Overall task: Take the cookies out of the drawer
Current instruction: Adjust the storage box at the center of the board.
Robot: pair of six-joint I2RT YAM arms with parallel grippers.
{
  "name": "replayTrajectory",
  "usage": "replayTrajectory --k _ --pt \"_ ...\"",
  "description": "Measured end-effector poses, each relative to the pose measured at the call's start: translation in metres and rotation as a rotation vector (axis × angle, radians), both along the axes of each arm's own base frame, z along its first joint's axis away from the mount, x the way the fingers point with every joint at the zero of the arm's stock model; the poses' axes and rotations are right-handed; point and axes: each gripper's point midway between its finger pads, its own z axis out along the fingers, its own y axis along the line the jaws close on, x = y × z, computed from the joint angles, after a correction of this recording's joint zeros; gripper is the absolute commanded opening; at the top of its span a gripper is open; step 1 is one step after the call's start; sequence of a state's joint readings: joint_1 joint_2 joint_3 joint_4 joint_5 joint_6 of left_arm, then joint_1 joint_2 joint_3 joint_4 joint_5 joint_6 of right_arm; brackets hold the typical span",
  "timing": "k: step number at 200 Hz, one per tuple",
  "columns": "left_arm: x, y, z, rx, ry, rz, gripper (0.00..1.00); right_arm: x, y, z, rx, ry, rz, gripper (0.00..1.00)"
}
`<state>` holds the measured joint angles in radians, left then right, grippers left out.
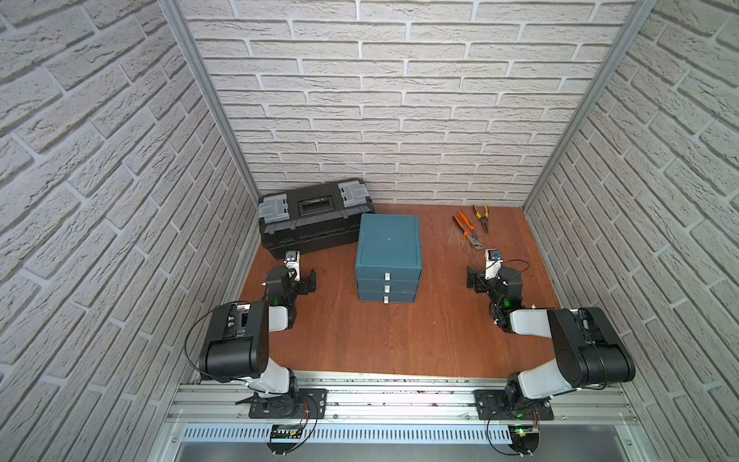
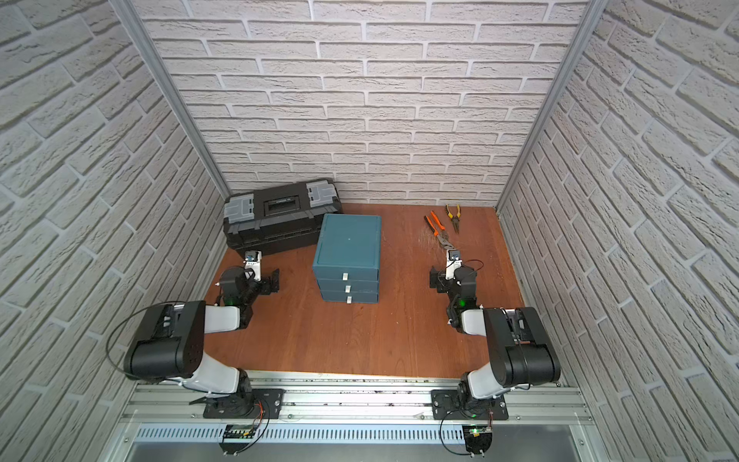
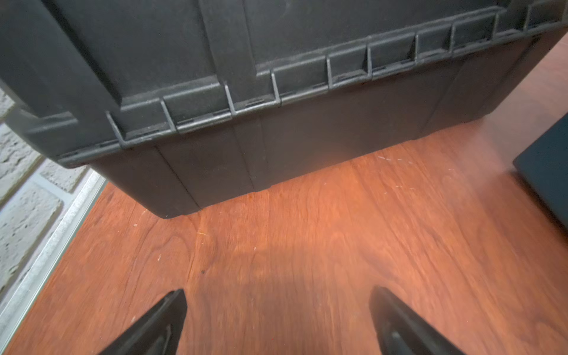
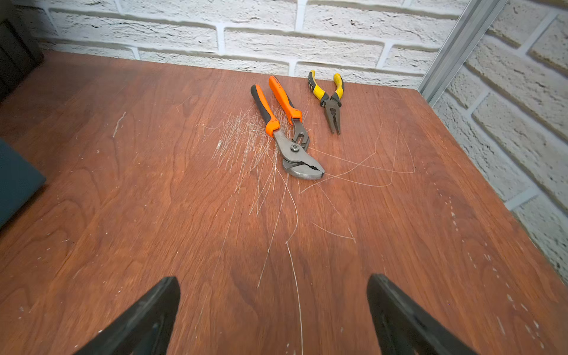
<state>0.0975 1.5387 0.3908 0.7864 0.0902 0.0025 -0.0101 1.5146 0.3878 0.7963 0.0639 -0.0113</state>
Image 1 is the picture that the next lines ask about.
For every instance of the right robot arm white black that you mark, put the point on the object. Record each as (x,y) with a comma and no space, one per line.
(588,353)

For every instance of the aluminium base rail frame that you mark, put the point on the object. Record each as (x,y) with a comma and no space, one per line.
(363,408)

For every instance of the yellow handled pliers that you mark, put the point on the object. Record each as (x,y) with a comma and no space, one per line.
(483,217)

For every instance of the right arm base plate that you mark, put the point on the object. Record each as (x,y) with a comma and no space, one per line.
(497,405)

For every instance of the controller board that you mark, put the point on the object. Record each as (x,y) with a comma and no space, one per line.
(524,440)
(283,439)

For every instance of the left controller board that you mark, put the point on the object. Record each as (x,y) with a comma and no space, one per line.
(283,439)

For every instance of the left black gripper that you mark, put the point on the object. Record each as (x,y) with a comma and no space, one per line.
(306,281)

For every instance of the right corner aluminium profile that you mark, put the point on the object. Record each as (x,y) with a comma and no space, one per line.
(633,24)

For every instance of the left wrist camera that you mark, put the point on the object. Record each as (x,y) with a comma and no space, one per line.
(292,263)

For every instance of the teal middle drawer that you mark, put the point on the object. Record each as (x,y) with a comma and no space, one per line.
(387,286)

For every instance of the right controller board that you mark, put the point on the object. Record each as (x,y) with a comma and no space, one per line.
(524,440)

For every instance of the black plastic toolbox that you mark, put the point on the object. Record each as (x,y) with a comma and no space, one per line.
(313,218)

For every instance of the teal drawer cabinet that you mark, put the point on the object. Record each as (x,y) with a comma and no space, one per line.
(389,241)

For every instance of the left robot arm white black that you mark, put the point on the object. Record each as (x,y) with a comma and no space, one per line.
(236,345)

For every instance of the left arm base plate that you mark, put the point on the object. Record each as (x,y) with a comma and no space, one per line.
(304,404)

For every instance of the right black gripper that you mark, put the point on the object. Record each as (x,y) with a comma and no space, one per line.
(477,280)

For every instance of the teal bottom drawer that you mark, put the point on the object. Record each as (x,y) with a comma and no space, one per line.
(387,298)

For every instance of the orange handled pliers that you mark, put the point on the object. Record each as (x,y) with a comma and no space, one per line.
(468,230)

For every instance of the left corner aluminium profile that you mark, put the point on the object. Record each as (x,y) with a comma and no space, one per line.
(188,44)

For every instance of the corner aluminium profile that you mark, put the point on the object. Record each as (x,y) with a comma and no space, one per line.
(188,44)
(633,24)

